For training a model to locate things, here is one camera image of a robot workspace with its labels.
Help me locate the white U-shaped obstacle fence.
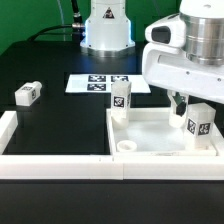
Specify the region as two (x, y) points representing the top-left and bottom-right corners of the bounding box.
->
(0, 110), (224, 181)

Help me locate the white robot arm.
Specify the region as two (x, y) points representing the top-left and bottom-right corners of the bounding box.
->
(142, 0), (224, 116)

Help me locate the black cable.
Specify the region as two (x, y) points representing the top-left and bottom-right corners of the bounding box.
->
(27, 0), (86, 42)

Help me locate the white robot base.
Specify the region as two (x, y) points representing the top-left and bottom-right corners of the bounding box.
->
(80, 0), (135, 57)

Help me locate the white marker sheet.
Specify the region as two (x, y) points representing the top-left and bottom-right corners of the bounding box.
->
(65, 74), (151, 93)

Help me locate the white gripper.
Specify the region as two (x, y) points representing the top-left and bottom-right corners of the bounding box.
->
(142, 43), (224, 117)

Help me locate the white square table top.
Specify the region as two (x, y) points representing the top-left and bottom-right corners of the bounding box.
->
(106, 108), (217, 156)

